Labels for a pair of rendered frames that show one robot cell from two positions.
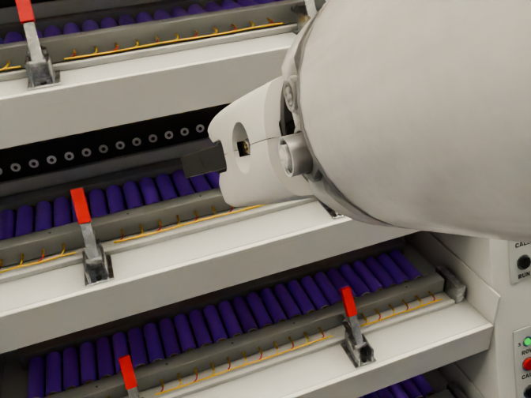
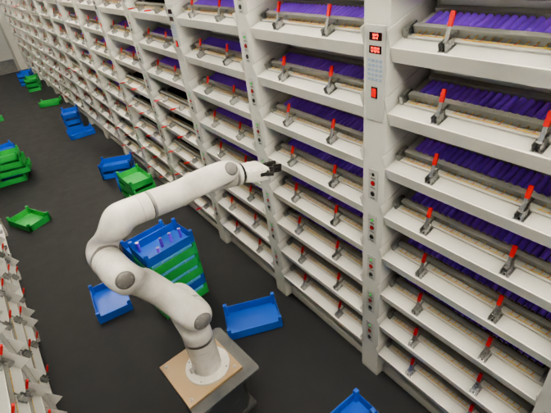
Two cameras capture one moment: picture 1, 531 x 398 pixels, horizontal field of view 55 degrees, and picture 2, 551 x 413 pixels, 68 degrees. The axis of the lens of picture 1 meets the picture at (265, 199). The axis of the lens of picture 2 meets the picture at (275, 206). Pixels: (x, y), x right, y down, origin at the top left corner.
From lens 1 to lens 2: 1.51 m
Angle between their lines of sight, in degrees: 67
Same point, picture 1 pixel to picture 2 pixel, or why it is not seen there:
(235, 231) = (315, 174)
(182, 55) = (309, 130)
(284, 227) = (321, 180)
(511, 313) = (367, 247)
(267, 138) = not seen: hidden behind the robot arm
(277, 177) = not seen: hidden behind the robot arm
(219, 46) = (318, 131)
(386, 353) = (339, 228)
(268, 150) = not seen: hidden behind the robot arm
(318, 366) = (327, 217)
